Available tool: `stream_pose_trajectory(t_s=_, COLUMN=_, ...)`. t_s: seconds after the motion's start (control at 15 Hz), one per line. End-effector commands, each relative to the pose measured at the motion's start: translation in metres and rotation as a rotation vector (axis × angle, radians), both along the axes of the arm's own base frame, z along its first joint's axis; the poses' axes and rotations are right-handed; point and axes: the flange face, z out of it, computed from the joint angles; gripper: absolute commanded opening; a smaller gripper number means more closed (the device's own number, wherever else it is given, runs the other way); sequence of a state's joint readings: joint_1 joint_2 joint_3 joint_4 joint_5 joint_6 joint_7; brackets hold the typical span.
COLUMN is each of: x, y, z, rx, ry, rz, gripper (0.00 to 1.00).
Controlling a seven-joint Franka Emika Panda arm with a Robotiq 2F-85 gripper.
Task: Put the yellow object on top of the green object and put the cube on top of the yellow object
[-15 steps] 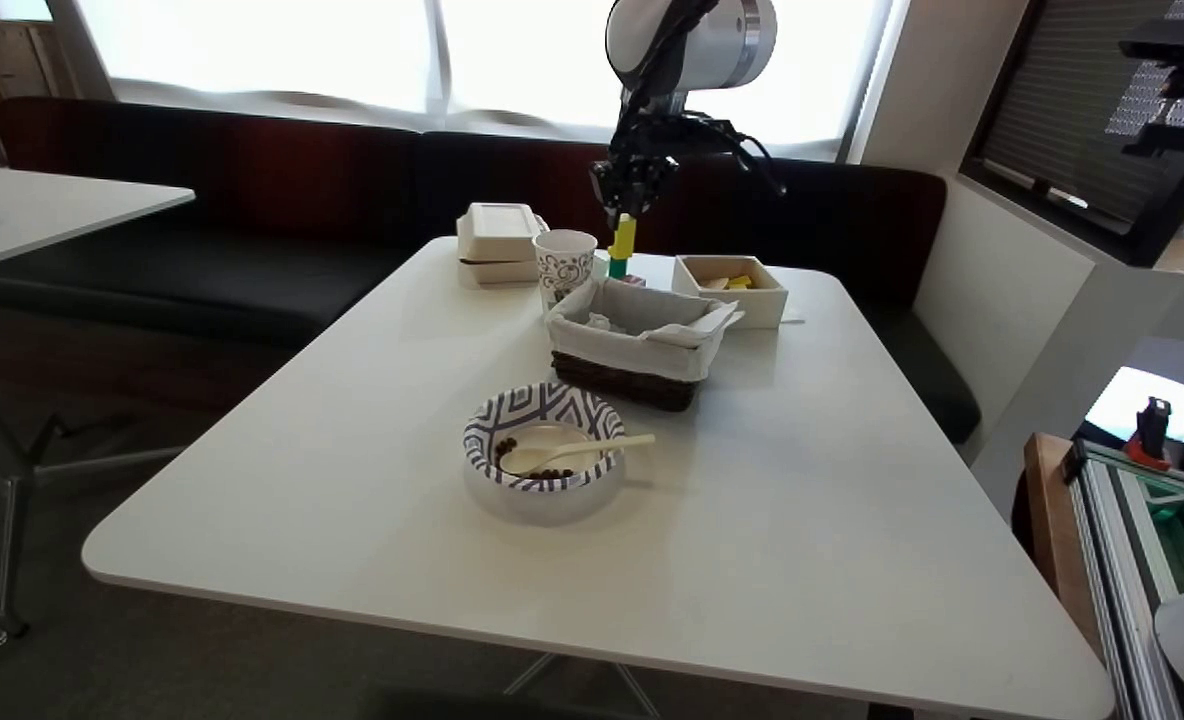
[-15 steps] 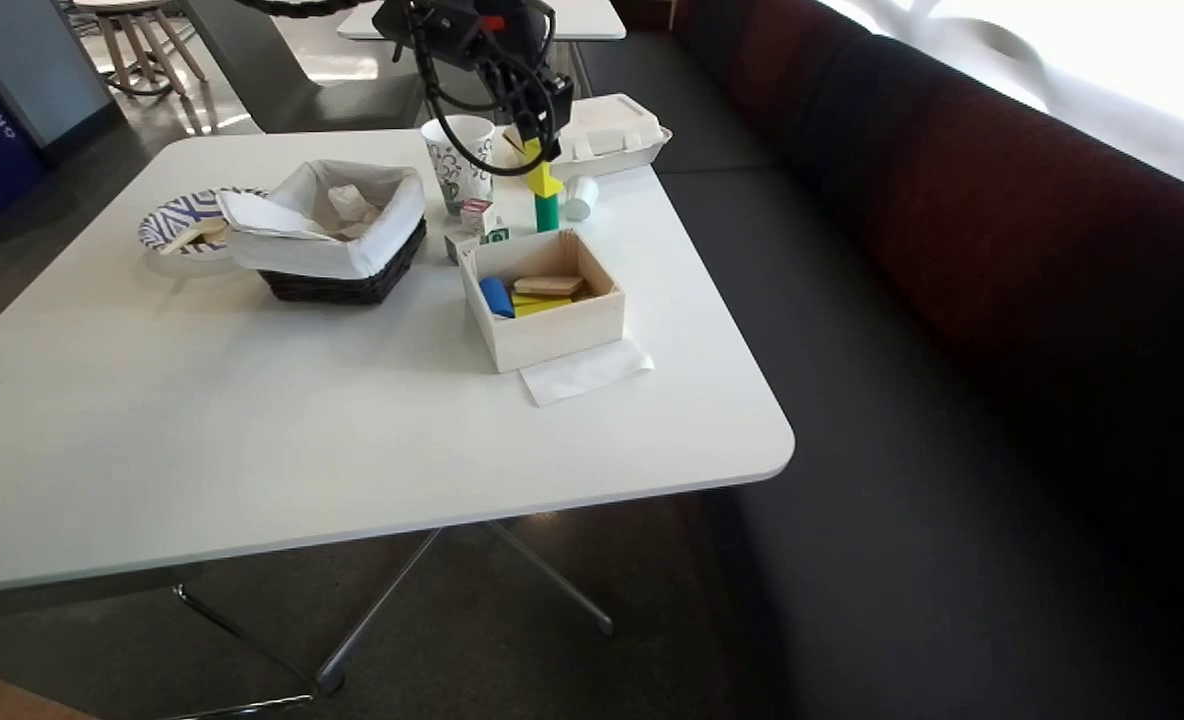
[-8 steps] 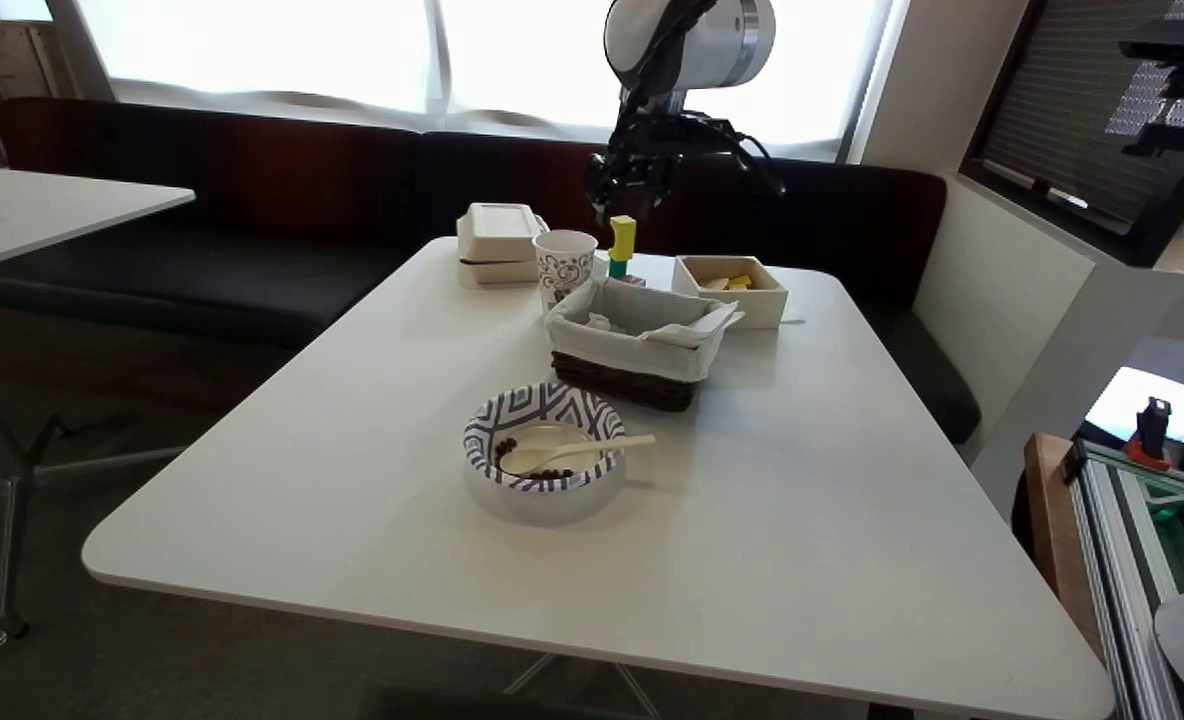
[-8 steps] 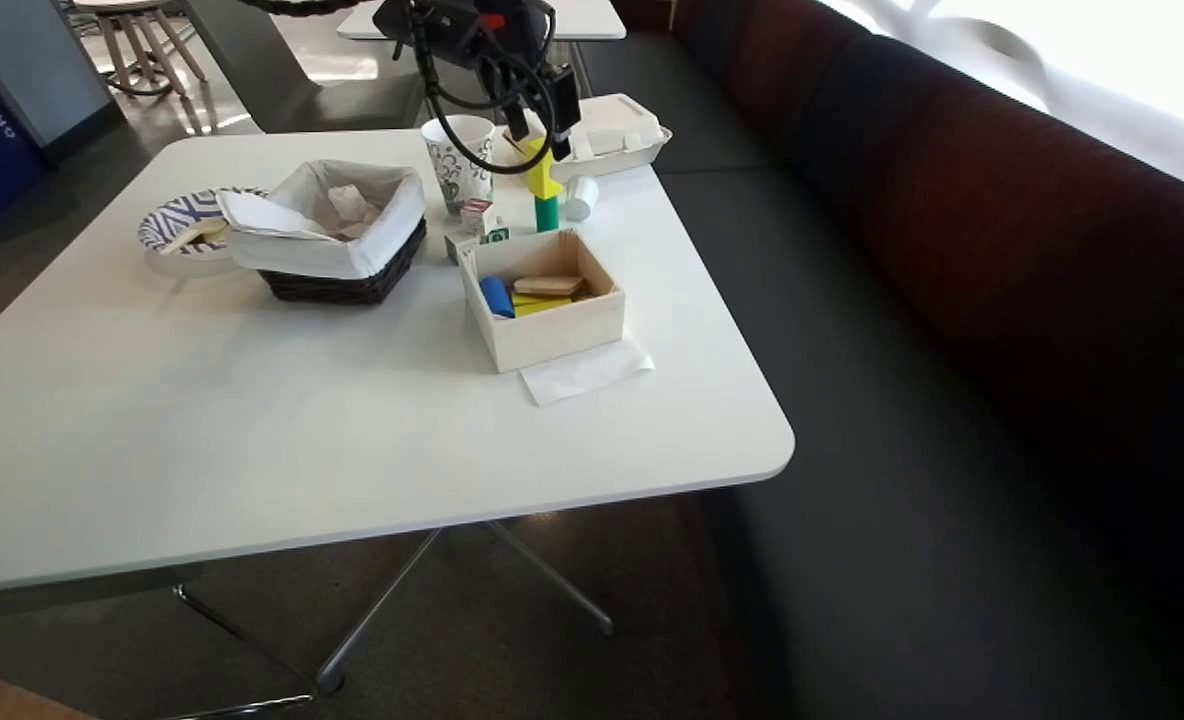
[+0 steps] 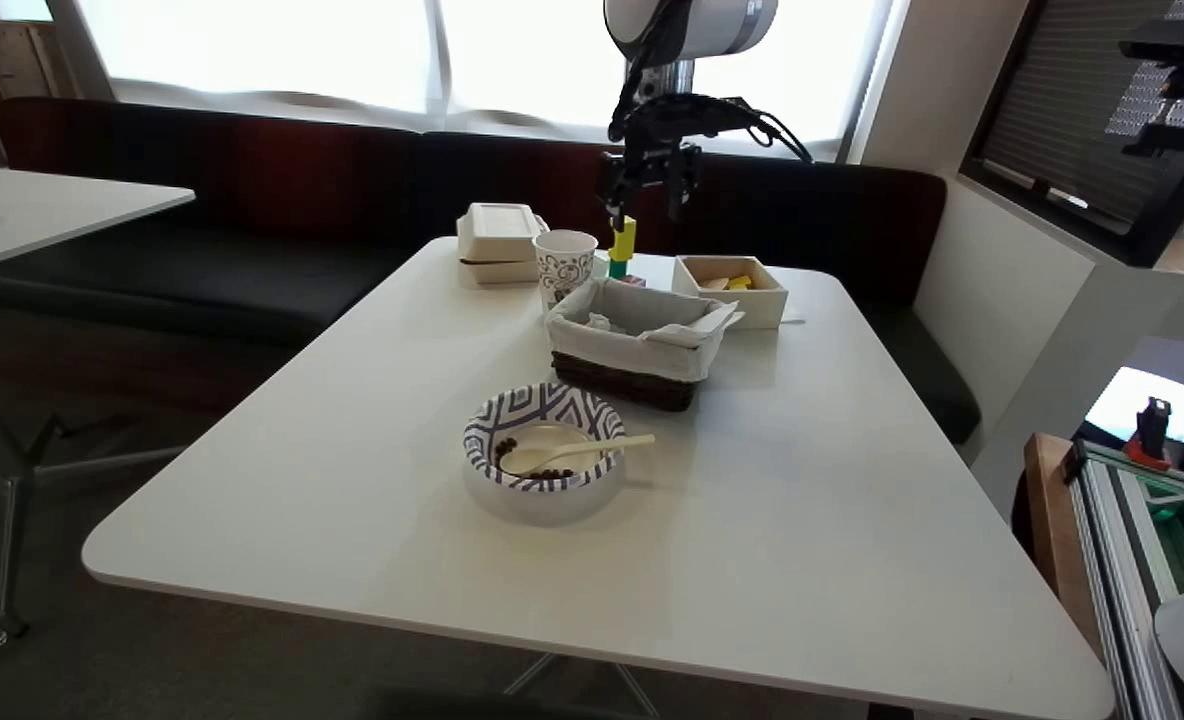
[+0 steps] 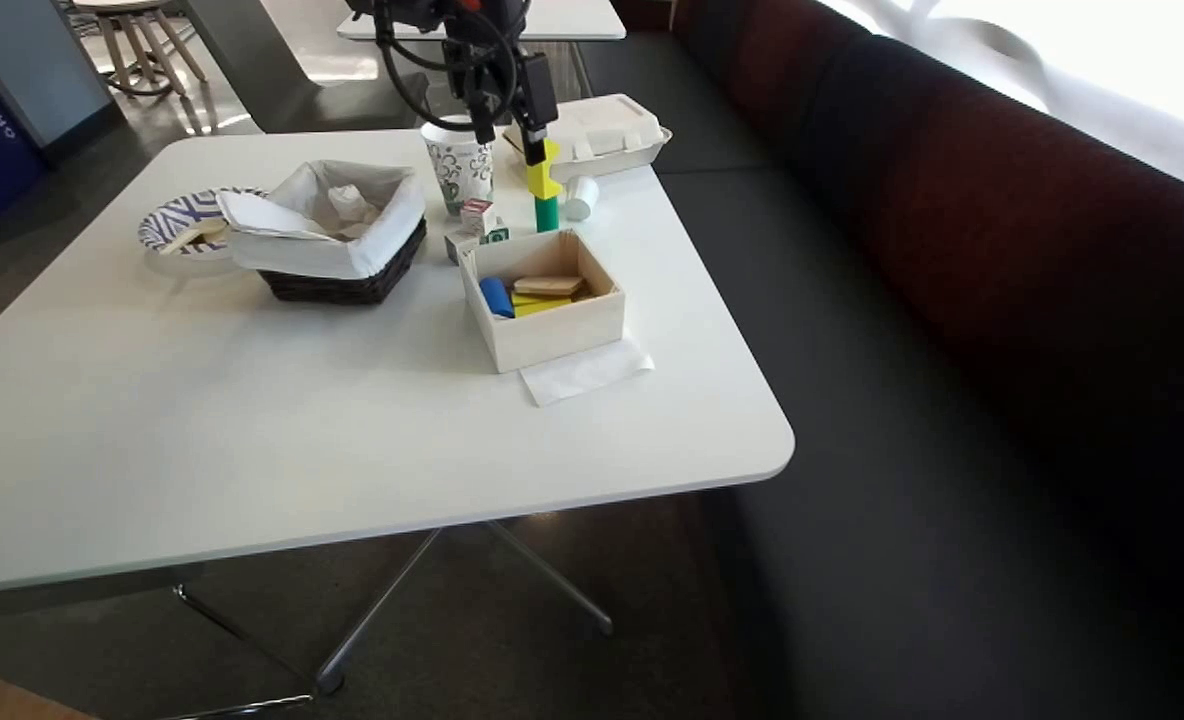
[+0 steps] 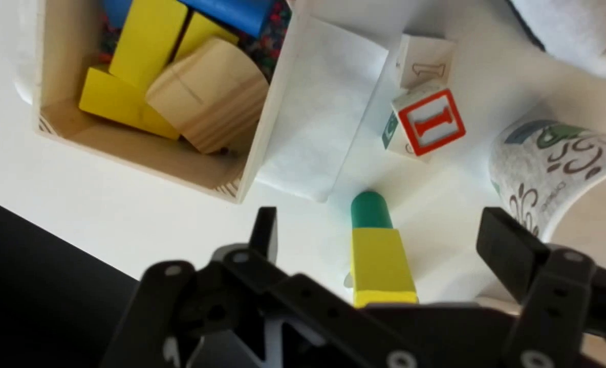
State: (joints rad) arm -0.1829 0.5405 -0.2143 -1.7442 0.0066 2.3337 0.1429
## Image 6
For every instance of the blue cylinder block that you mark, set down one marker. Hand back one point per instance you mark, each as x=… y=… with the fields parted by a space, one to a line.
x=498 y=297

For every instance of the black basket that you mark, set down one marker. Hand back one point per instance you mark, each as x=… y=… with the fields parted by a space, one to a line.
x=345 y=284

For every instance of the white paper napkin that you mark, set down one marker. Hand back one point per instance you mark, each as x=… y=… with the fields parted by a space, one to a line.
x=576 y=379

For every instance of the white cube with number one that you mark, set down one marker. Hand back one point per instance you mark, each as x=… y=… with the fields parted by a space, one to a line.
x=452 y=244

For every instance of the metal table legs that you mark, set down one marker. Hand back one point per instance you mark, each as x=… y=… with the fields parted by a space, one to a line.
x=377 y=601

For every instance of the long yellow block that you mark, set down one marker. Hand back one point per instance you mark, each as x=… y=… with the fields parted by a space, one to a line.
x=539 y=305

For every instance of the dark upholstered bench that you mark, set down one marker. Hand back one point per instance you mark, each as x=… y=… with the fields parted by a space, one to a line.
x=992 y=402

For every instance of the white cube with red print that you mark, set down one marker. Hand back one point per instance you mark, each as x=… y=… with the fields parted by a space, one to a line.
x=476 y=214

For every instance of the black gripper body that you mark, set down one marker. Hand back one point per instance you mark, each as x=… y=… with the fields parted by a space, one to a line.
x=485 y=32

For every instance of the white wooden box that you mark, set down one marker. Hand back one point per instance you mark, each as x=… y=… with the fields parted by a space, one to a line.
x=552 y=334

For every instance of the white foam clamshell container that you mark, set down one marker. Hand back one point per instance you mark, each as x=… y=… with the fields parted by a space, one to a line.
x=607 y=132

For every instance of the tall yellow block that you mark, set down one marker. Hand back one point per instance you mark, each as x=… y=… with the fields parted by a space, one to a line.
x=544 y=181

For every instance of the white paper basket liner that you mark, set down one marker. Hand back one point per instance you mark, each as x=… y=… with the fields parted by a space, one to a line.
x=286 y=221

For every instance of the crumpled white tissue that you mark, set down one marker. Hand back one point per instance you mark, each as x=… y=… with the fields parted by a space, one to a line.
x=345 y=203

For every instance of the black chair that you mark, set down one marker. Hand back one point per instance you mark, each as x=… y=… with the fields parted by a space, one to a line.
x=286 y=80

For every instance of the bright window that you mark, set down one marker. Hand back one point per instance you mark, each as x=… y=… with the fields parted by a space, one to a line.
x=1125 y=65

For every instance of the natural wood block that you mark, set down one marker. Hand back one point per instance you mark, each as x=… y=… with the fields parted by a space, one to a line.
x=544 y=284

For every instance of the green cylinder block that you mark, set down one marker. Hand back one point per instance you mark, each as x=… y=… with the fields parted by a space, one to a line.
x=551 y=214

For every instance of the patterned paper cup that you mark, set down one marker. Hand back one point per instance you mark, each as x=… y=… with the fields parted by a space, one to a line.
x=457 y=165

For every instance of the white background table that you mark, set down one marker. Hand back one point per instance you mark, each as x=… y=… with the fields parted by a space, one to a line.
x=576 y=18

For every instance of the blue cabinet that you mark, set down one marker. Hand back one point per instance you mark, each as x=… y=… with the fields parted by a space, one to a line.
x=5 y=94

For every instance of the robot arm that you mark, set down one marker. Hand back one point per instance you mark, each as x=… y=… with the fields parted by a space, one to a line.
x=415 y=10

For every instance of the metal stool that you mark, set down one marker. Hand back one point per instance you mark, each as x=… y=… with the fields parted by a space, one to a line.
x=136 y=63

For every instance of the blue patterned paper plate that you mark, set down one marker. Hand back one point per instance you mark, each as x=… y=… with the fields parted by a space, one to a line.
x=175 y=221

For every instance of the small white round object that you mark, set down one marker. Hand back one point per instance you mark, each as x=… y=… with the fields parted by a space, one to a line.
x=583 y=198

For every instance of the white cube with green print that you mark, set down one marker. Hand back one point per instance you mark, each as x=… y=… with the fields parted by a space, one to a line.
x=498 y=233

